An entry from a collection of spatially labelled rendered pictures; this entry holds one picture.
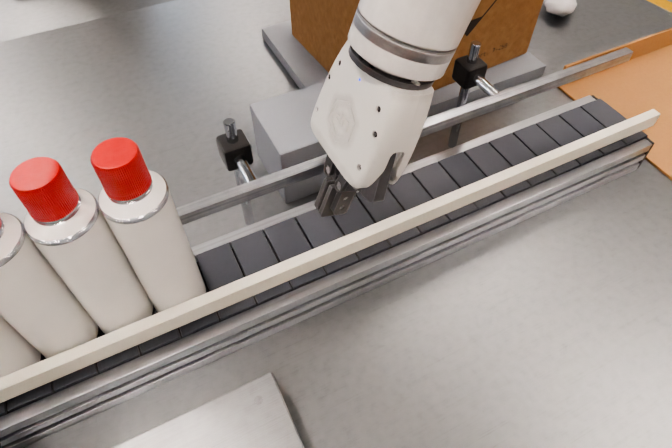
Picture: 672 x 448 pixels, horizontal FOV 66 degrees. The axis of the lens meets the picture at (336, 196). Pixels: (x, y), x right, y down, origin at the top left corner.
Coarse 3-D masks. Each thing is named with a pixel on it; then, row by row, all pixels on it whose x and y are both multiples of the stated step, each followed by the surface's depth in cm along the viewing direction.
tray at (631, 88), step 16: (640, 48) 84; (656, 48) 86; (576, 64) 79; (624, 64) 84; (640, 64) 84; (656, 64) 84; (576, 80) 82; (592, 80) 82; (608, 80) 82; (624, 80) 82; (640, 80) 82; (656, 80) 82; (576, 96) 79; (608, 96) 79; (624, 96) 79; (640, 96) 79; (656, 96) 79; (624, 112) 77; (640, 112) 77; (656, 128) 74; (656, 144) 72; (656, 160) 70
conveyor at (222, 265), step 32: (544, 128) 68; (576, 128) 68; (448, 160) 64; (480, 160) 64; (512, 160) 64; (576, 160) 64; (416, 192) 61; (448, 192) 61; (512, 192) 61; (288, 224) 58; (320, 224) 58; (352, 224) 58; (224, 256) 55; (256, 256) 55; (288, 256) 55; (352, 256) 55; (288, 288) 53; (128, 352) 48; (64, 384) 46; (0, 416) 45
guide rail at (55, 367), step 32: (608, 128) 63; (640, 128) 65; (544, 160) 59; (480, 192) 57; (384, 224) 53; (416, 224) 55; (320, 256) 51; (224, 288) 49; (256, 288) 50; (160, 320) 46; (192, 320) 48; (64, 352) 45; (96, 352) 45; (0, 384) 43; (32, 384) 44
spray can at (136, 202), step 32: (96, 160) 36; (128, 160) 36; (128, 192) 37; (160, 192) 39; (128, 224) 38; (160, 224) 40; (128, 256) 42; (160, 256) 42; (192, 256) 47; (160, 288) 45; (192, 288) 48
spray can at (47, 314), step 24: (0, 216) 37; (0, 240) 36; (24, 240) 37; (0, 264) 36; (24, 264) 38; (48, 264) 41; (0, 288) 37; (24, 288) 38; (48, 288) 41; (0, 312) 40; (24, 312) 40; (48, 312) 42; (72, 312) 44; (24, 336) 43; (48, 336) 43; (72, 336) 45; (96, 336) 49
